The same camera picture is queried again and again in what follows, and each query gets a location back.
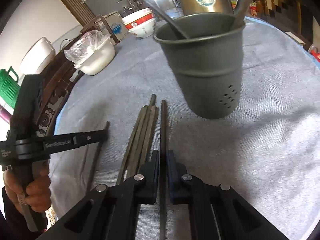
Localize white pot with plastic bag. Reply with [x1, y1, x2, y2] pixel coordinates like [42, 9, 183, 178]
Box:
[64, 30, 116, 76]

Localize green thermos jug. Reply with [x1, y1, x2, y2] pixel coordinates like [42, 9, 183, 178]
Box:
[0, 67, 20, 109]

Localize grey table cloth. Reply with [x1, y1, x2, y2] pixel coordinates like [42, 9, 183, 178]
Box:
[55, 19, 319, 239]

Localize grey refrigerator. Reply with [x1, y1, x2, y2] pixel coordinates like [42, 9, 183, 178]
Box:
[81, 0, 138, 17]

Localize dark wooden sideboard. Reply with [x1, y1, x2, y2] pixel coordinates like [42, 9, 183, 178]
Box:
[35, 24, 101, 140]

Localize person's left hand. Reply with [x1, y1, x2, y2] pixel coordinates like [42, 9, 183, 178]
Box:
[3, 163, 52, 214]

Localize white rice cooker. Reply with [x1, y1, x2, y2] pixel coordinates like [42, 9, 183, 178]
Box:
[20, 37, 55, 75]

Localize wooden chair behind table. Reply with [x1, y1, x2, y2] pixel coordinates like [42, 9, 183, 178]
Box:
[80, 14, 120, 44]

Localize red white stacked bowls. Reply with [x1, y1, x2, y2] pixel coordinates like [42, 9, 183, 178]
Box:
[122, 8, 156, 38]

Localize dark grey utensil holder cup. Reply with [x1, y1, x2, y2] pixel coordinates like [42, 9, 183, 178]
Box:
[154, 12, 245, 119]

